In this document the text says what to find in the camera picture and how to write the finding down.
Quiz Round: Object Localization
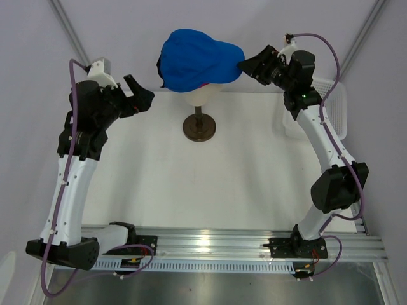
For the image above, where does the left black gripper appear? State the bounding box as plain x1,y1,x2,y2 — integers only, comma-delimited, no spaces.
95,74,153,129

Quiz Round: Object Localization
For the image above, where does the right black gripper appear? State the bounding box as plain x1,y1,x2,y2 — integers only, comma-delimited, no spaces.
236,46,294,92

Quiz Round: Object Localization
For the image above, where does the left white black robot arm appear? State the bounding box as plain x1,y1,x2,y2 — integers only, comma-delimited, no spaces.
25,74,155,270

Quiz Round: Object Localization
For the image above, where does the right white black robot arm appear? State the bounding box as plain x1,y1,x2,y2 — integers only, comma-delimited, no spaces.
237,46,369,257

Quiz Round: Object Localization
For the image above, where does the cream mannequin head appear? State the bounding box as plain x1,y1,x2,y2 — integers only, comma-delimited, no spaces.
181,83,223,107

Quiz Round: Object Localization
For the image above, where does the white perforated plastic basket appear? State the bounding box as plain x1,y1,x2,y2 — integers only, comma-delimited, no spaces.
282,78,347,140

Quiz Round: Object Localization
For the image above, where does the left corner aluminium profile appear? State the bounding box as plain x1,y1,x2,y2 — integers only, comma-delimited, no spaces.
47,0,90,65

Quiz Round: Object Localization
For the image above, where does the corner aluminium profile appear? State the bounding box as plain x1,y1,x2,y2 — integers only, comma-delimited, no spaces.
340,0,390,80
47,0,90,65

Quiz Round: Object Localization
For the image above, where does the right corner aluminium profile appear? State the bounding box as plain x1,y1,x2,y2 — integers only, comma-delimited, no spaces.
340,0,390,80

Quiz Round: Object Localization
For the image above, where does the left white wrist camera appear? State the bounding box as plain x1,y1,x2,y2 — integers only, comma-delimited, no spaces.
85,57,118,88

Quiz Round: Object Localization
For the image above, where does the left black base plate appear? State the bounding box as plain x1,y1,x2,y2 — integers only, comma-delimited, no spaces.
129,235,158,256

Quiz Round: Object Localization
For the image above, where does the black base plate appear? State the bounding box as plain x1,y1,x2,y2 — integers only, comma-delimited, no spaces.
129,235,158,256
262,238,328,259

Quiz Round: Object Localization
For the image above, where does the aluminium extrusion rail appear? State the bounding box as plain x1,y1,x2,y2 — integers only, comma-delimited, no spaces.
135,227,389,262

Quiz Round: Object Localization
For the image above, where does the white slotted cable duct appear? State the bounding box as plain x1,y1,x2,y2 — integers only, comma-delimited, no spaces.
92,258,294,275

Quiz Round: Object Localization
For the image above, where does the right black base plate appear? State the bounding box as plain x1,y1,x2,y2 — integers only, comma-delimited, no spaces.
262,238,328,259

